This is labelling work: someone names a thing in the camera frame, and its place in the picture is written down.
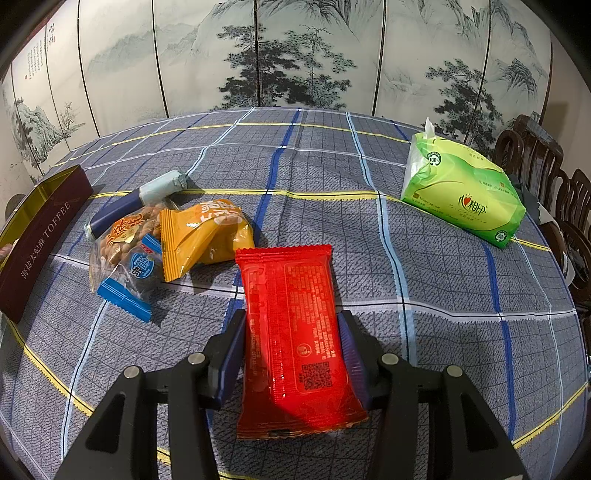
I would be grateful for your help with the orange snack packet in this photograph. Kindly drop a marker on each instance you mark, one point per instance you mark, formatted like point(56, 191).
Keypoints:
point(203, 235)

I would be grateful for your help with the red snack packet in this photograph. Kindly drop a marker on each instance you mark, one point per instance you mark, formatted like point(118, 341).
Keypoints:
point(295, 332)

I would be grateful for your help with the clear peanut bag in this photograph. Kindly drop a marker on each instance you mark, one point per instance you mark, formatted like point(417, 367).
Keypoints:
point(120, 233)

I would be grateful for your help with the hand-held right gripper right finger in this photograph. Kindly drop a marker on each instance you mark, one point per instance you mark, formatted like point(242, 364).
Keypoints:
point(352, 356)

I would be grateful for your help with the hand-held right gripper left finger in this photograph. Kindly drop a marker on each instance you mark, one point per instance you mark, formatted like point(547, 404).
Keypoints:
point(233, 351)

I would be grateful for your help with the landscape painted folding screen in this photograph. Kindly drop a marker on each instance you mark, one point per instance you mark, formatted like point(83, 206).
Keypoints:
point(295, 50)

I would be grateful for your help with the dark wooden chair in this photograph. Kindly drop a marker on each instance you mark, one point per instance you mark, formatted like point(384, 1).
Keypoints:
point(572, 217)
point(531, 143)

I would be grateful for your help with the round stone millstone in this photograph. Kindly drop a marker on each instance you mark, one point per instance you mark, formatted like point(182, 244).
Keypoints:
point(14, 203)

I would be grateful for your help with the dark red gold-lined tin box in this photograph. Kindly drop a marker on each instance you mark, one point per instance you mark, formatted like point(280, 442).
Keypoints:
point(41, 244)

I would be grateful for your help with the green tissue pack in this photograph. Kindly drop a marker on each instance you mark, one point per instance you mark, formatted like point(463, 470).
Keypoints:
point(461, 194)

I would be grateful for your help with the blue-edged snack packet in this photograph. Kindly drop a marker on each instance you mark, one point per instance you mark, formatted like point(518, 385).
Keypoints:
point(136, 272)

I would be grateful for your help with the blue and pale snack pack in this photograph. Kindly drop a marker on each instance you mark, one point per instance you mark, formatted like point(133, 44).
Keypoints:
point(138, 198)

